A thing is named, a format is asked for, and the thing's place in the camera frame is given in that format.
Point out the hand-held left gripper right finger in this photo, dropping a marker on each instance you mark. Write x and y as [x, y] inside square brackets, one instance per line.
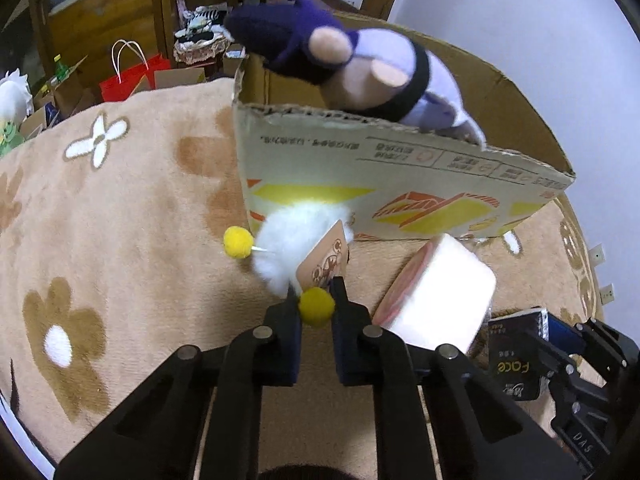
[350, 355]

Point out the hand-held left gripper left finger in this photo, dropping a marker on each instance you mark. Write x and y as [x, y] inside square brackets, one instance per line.
[280, 345]

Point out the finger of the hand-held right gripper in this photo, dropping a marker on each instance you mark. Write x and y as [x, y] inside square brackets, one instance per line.
[550, 360]
[565, 332]

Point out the black tissue packet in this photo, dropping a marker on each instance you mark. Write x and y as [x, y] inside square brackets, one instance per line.
[515, 355]

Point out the white fluffy toy yellow pompoms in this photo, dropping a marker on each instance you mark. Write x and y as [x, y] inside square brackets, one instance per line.
[295, 235]

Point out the printed cardboard box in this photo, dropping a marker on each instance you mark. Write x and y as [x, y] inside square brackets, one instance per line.
[310, 170]

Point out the purple-haired plush doll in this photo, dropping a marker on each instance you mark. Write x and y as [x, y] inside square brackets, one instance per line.
[350, 60]

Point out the white square plush pillow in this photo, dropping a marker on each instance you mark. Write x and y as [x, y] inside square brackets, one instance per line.
[440, 285]

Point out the flat brown cardboard box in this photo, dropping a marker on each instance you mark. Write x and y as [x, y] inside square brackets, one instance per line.
[177, 79]

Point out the red paper shopping bag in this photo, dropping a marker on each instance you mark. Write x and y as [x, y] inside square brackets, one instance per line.
[135, 77]

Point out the lace-trimmed basket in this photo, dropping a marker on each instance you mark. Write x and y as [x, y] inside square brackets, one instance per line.
[197, 47]

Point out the open cardboard box with bottles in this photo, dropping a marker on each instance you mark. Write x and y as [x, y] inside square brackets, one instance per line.
[70, 95]

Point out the zebra-striped plush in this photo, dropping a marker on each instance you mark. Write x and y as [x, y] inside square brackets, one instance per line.
[205, 17]

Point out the green frog toy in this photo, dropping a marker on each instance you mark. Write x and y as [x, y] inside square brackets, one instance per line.
[9, 137]

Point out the green glass bottle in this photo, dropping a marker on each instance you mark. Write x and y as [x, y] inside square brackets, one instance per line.
[61, 67]

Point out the white-haired plush doll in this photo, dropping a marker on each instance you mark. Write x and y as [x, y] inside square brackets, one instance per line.
[12, 95]

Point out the wooden wardrobe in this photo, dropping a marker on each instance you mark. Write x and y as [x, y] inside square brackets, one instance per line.
[100, 15]

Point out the white wall socket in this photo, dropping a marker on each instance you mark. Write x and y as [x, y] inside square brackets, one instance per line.
[607, 295]
[597, 254]

